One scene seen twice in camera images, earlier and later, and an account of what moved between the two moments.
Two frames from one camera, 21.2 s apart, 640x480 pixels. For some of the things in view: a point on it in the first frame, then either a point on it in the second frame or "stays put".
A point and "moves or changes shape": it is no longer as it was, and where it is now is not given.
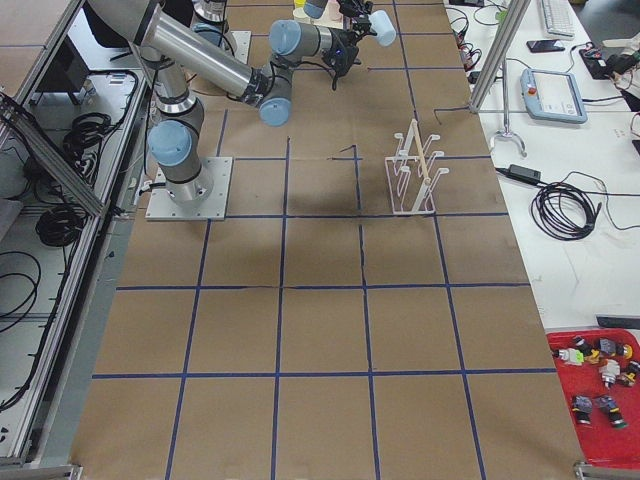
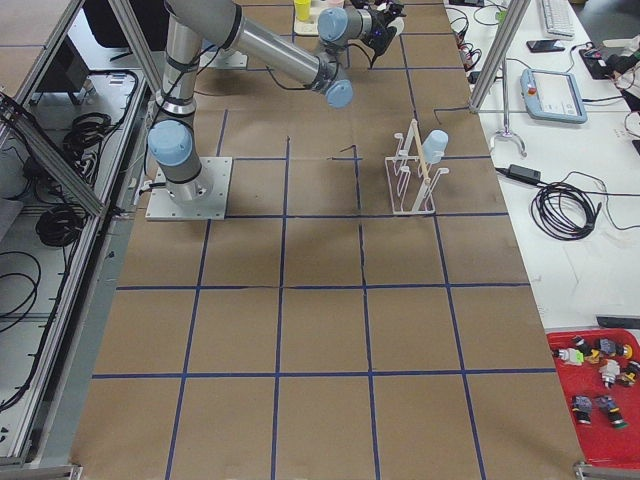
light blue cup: x=383 y=26 moves or changes shape
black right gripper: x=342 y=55 → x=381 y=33
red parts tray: x=605 y=411 stays put
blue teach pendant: x=552 y=96 stays put
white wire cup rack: x=410 y=185 stays put
